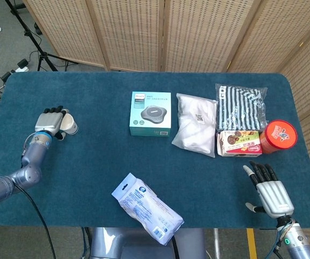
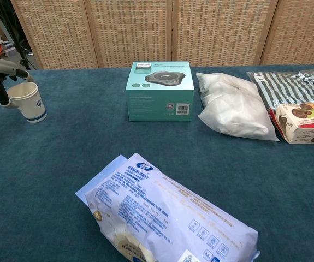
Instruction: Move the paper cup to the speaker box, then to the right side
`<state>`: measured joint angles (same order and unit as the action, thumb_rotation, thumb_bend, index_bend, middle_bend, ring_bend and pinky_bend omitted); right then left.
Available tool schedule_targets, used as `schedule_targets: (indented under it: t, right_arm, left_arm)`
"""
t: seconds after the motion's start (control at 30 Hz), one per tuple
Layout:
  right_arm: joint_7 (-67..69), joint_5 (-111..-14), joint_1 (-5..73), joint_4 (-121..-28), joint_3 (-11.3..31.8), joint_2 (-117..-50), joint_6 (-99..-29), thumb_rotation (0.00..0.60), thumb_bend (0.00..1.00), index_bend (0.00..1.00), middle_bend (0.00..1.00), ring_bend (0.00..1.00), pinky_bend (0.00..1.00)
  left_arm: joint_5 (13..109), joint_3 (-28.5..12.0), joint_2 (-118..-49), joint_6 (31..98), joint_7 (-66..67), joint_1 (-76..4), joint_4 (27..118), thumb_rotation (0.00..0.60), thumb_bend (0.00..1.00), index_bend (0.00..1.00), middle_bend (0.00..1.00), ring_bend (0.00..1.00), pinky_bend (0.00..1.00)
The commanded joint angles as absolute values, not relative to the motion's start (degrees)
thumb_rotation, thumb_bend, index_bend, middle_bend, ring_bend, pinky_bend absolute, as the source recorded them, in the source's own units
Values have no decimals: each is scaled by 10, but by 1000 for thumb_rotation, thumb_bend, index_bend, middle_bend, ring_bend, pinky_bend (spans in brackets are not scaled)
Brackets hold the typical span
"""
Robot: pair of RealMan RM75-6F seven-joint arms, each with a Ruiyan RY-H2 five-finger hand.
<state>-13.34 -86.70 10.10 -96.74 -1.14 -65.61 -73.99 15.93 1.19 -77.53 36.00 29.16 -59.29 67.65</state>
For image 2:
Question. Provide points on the white paper cup blue band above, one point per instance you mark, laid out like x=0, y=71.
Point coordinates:
x=32, y=107

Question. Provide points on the white flat cardboard box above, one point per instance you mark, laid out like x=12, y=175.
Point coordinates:
x=10, y=51

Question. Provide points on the black tripod stand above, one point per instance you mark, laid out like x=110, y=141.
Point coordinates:
x=23, y=59

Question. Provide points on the woven wooden folding screen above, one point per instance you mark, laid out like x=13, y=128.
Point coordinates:
x=132, y=32

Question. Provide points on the teal speakerphone retail box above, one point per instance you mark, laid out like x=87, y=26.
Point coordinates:
x=159, y=103

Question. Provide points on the white blue tissue pack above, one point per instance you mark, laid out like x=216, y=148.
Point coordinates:
x=159, y=213

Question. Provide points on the white translucent plastic bag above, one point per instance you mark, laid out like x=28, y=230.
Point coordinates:
x=233, y=109

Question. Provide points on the green striped candy bag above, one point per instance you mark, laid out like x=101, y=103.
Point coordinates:
x=282, y=87

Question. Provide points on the cream cookie carton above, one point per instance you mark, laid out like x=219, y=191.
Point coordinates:
x=304, y=131

